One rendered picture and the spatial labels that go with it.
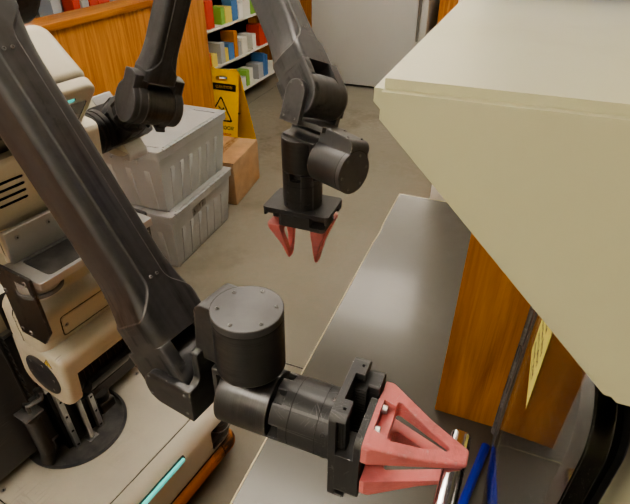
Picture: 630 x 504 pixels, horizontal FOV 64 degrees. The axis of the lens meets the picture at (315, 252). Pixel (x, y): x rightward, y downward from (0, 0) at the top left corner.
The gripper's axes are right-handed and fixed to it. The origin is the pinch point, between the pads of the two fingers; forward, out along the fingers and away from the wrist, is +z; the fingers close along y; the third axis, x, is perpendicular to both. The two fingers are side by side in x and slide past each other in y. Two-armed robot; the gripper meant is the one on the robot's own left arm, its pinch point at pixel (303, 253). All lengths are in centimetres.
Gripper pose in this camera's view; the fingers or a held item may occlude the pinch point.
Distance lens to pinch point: 79.6
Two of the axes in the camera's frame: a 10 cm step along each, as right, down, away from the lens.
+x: 3.6, -5.3, 7.7
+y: 9.3, 2.0, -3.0
